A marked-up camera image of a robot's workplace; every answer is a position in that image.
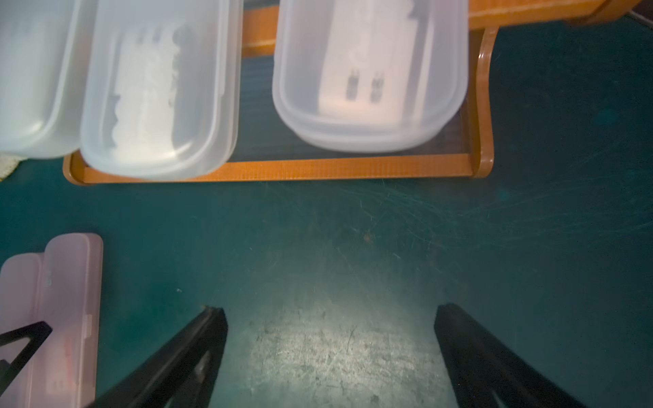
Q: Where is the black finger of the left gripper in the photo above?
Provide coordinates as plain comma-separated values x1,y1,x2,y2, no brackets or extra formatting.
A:
0,320,54,396

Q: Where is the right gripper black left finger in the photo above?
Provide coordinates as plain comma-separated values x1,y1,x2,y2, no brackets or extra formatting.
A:
90,307,229,407

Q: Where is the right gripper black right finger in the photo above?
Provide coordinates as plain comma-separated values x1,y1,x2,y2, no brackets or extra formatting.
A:
434,304,584,407

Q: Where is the pink pencil case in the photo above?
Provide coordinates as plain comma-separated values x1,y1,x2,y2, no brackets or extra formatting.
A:
30,233,104,407
1,253,43,407

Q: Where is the clear pencil case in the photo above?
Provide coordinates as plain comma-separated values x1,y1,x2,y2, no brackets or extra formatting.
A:
272,0,469,153
81,1,244,181
1,1,98,159

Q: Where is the orange wooden three-tier shelf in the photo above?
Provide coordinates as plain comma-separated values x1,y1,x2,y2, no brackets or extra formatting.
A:
62,0,644,185

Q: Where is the white cotton work glove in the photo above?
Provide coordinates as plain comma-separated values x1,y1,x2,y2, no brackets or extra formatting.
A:
0,154,25,181

